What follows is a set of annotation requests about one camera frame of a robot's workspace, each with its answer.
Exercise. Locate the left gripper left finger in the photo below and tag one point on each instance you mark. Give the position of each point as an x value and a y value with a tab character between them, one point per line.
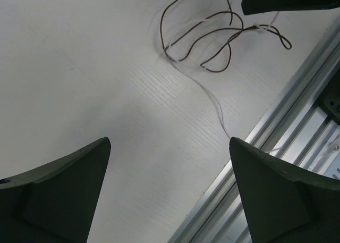
55	202

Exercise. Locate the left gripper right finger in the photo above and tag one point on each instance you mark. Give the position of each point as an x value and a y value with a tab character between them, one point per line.
283	202

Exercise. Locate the aluminium mounting rail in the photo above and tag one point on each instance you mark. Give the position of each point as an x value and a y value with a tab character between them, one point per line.
294	128

